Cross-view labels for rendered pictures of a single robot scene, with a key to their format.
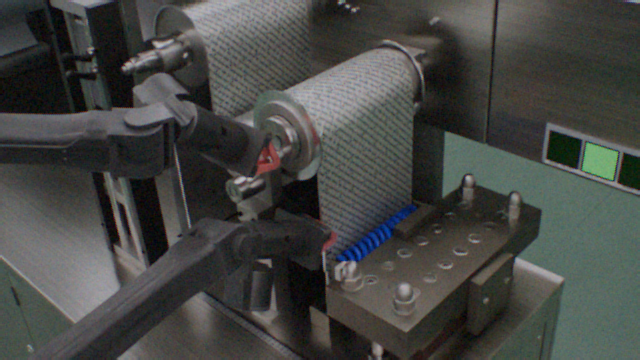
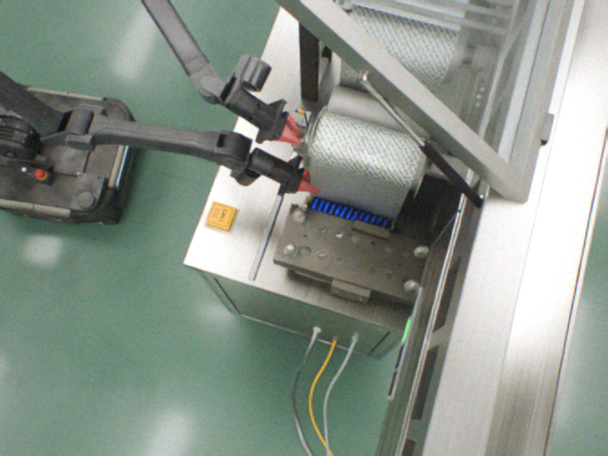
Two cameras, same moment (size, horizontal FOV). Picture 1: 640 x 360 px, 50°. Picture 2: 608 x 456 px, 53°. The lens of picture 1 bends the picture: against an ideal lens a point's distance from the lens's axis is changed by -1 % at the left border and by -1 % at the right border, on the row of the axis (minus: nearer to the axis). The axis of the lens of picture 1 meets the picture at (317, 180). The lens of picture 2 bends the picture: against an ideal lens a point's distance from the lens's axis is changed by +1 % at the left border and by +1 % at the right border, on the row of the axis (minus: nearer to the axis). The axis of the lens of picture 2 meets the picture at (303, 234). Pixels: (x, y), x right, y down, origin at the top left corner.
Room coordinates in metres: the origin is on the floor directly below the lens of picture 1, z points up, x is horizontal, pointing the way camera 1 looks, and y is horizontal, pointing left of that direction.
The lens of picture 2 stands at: (0.65, -0.50, 2.54)
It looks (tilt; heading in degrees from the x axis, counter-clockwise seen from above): 73 degrees down; 65
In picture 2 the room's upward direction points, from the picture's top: 3 degrees counter-clockwise
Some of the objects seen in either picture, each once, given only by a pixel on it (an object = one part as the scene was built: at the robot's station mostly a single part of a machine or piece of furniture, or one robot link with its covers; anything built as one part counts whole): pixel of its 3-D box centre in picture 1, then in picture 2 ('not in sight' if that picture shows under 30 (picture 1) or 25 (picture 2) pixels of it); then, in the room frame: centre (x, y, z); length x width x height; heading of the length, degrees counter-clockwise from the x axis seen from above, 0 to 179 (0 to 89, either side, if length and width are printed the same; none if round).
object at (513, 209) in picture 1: (514, 202); (413, 285); (1.01, -0.34, 1.05); 0.04 x 0.04 x 0.04
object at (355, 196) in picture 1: (369, 194); (355, 195); (0.99, -0.08, 1.11); 0.23 x 0.01 x 0.18; 135
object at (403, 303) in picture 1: (404, 295); (290, 248); (0.79, -0.12, 1.05); 0.04 x 0.04 x 0.04
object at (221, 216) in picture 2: not in sight; (221, 216); (0.67, 0.10, 0.91); 0.07 x 0.07 x 0.02; 45
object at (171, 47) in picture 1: (167, 53); not in sight; (1.11, 0.24, 1.34); 0.06 x 0.06 x 0.06; 45
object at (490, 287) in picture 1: (490, 293); (349, 292); (0.88, -0.27, 0.97); 0.10 x 0.03 x 0.11; 135
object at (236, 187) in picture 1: (238, 189); not in sight; (0.92, 0.12, 1.18); 0.04 x 0.02 x 0.04; 45
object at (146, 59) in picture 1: (137, 64); not in sight; (1.07, 0.28, 1.34); 0.06 x 0.03 x 0.03; 135
